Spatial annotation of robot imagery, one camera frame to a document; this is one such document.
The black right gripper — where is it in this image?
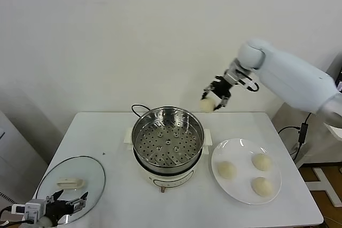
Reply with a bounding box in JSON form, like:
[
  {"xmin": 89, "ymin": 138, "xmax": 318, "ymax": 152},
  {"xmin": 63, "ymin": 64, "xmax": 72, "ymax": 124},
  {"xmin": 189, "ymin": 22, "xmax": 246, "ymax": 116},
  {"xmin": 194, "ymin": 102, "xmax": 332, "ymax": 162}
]
[{"xmin": 201, "ymin": 74, "xmax": 237, "ymax": 111}]

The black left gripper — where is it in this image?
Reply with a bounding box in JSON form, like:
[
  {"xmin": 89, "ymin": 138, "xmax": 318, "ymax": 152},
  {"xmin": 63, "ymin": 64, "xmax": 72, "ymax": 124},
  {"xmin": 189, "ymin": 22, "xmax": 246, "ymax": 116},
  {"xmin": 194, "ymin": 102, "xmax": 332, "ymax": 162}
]
[{"xmin": 44, "ymin": 190, "xmax": 89, "ymax": 225}]

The white steamed baozi bun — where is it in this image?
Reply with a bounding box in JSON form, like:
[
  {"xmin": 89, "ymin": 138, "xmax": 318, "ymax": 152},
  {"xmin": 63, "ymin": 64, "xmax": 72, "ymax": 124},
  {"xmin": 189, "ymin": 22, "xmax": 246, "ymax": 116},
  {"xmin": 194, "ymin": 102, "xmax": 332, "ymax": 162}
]
[
  {"xmin": 217, "ymin": 161, "xmax": 237, "ymax": 180},
  {"xmin": 251, "ymin": 176, "xmax": 274, "ymax": 196},
  {"xmin": 252, "ymin": 153, "xmax": 273, "ymax": 171},
  {"xmin": 199, "ymin": 98, "xmax": 216, "ymax": 114}
]

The glass lid with cream handle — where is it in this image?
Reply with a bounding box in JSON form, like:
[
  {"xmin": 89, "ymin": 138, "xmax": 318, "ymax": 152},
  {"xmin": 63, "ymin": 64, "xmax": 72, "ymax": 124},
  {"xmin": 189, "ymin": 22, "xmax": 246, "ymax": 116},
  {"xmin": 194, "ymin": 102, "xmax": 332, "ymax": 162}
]
[{"xmin": 35, "ymin": 155, "xmax": 106, "ymax": 225}]

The perforated steel steamer basket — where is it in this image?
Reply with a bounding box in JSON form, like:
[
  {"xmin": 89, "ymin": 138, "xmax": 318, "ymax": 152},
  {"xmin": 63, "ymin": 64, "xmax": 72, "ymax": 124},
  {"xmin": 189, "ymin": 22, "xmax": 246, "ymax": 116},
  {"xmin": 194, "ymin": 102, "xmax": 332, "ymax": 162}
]
[{"xmin": 124, "ymin": 106, "xmax": 214, "ymax": 173}]

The white round plate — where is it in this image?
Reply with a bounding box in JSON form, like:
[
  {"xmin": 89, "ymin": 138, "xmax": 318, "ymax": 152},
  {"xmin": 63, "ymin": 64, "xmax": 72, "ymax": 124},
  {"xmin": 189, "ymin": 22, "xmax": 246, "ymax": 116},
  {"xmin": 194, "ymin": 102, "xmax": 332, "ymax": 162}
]
[{"xmin": 211, "ymin": 138, "xmax": 283, "ymax": 206}]

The cream electric cooker base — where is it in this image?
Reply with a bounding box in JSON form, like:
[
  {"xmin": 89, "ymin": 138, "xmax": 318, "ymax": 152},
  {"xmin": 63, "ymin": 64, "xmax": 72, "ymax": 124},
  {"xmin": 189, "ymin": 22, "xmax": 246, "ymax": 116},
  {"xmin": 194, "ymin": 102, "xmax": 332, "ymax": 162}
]
[{"xmin": 125, "ymin": 142, "xmax": 212, "ymax": 194}]

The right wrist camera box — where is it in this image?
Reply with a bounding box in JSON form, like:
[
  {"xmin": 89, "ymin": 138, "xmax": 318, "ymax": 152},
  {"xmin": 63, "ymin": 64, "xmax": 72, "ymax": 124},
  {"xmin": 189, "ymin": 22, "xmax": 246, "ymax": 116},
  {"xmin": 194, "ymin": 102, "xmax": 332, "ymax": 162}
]
[{"xmin": 228, "ymin": 59, "xmax": 245, "ymax": 79}]

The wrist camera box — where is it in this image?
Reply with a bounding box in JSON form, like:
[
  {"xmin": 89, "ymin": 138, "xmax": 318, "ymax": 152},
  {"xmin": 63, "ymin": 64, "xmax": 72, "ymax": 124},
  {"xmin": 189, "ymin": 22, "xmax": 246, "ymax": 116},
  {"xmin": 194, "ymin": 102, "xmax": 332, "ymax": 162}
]
[
  {"xmin": 10, "ymin": 199, "xmax": 48, "ymax": 225},
  {"xmin": 228, "ymin": 59, "xmax": 245, "ymax": 79}
]

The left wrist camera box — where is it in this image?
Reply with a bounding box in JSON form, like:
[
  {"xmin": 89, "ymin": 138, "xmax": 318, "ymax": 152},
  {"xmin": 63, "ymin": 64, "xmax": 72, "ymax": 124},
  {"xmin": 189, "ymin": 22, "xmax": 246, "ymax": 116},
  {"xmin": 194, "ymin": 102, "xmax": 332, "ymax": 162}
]
[{"xmin": 10, "ymin": 199, "xmax": 48, "ymax": 225}]

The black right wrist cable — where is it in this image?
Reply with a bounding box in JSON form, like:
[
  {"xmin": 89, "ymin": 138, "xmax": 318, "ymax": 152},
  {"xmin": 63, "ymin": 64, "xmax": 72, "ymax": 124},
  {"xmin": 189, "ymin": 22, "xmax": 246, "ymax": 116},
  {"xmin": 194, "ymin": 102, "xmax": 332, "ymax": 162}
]
[{"xmin": 242, "ymin": 74, "xmax": 260, "ymax": 92}]

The black cooker power cord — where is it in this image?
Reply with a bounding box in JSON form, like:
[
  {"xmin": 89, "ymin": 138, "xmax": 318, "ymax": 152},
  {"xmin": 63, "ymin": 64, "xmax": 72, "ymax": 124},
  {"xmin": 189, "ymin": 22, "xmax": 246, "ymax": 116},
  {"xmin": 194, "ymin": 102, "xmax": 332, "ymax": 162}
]
[{"xmin": 130, "ymin": 104, "xmax": 153, "ymax": 119}]

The black cable with adapter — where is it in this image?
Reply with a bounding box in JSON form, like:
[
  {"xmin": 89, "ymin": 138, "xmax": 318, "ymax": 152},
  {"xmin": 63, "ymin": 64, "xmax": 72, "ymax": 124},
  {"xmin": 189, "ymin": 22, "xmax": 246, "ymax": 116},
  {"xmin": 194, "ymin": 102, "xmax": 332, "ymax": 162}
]
[{"xmin": 277, "ymin": 113, "xmax": 312, "ymax": 161}]

